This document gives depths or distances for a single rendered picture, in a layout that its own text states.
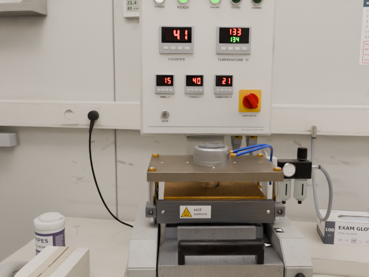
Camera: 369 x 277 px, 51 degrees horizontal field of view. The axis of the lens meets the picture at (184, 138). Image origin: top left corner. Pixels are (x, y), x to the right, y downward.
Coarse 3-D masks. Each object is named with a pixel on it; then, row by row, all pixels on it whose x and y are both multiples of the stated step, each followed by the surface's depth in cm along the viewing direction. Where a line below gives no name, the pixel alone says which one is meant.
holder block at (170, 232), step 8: (168, 224) 78; (176, 224) 78; (184, 224) 78; (192, 224) 79; (200, 224) 79; (208, 224) 79; (216, 224) 79; (224, 224) 79; (232, 224) 79; (240, 224) 79; (248, 224) 79; (256, 224) 79; (168, 232) 77; (176, 232) 77; (256, 232) 78
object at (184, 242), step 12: (180, 240) 67; (192, 240) 67; (204, 240) 67; (216, 240) 67; (228, 240) 67; (240, 240) 67; (252, 240) 67; (180, 252) 66; (192, 252) 66; (204, 252) 66; (216, 252) 66; (228, 252) 66; (240, 252) 66; (252, 252) 66; (180, 264) 66
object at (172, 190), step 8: (168, 184) 85; (176, 184) 85; (184, 184) 85; (192, 184) 85; (200, 184) 85; (208, 184) 83; (216, 184) 83; (224, 184) 85; (232, 184) 85; (240, 184) 85; (248, 184) 85; (168, 192) 79; (176, 192) 79; (184, 192) 79; (192, 192) 79; (200, 192) 79; (208, 192) 79; (216, 192) 79; (224, 192) 79; (232, 192) 79; (240, 192) 79; (248, 192) 79; (256, 192) 79
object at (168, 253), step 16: (160, 240) 77; (176, 240) 77; (160, 256) 70; (176, 256) 70; (192, 256) 70; (208, 256) 70; (224, 256) 70; (240, 256) 70; (272, 256) 70; (160, 272) 66; (176, 272) 66; (192, 272) 67; (208, 272) 67; (224, 272) 67; (240, 272) 67; (256, 272) 67; (272, 272) 67
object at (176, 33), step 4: (168, 32) 91; (172, 32) 91; (176, 32) 91; (180, 32) 91; (184, 32) 91; (168, 36) 91; (172, 36) 92; (176, 36) 92; (180, 36) 92; (184, 36) 92; (168, 40) 92; (172, 40) 92; (176, 40) 92; (180, 40) 92; (184, 40) 92
